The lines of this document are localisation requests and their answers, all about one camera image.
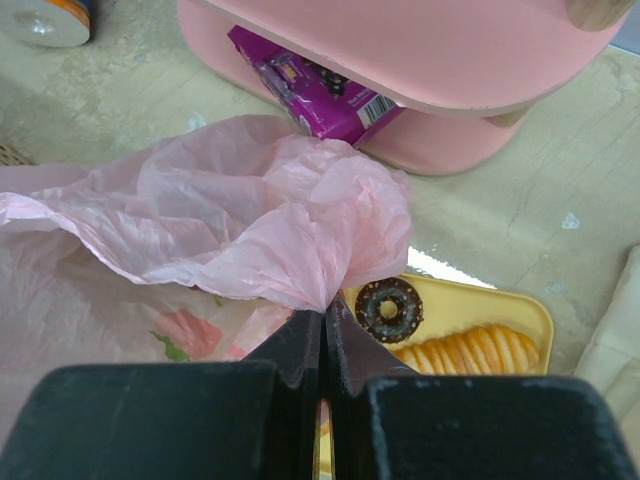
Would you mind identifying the blue white tin can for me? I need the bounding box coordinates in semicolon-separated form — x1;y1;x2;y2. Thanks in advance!
1;0;92;48

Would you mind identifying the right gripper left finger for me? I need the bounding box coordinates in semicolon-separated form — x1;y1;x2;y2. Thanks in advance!
1;311;323;479

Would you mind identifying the long baguette bread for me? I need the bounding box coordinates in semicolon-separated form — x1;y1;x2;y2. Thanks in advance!
392;324;541;376

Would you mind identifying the chocolate donut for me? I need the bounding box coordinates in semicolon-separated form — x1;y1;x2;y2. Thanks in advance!
354;277;424;344

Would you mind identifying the purple snack packet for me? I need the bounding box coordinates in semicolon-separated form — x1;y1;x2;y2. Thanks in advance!
227;26;402;147

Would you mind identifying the yellow plastic tray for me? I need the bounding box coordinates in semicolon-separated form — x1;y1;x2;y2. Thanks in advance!
312;272;555;480

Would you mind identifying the pink three-tier shelf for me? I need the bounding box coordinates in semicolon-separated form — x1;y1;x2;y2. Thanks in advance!
177;1;632;175

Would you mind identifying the wicker basket with liner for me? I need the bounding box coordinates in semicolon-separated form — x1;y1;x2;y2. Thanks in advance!
0;142;35;166

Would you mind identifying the pink plastic bag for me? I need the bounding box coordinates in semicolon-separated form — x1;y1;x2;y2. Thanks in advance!
1;116;412;434

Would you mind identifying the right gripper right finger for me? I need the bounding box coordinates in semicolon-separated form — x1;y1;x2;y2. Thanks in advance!
325;297;639;479

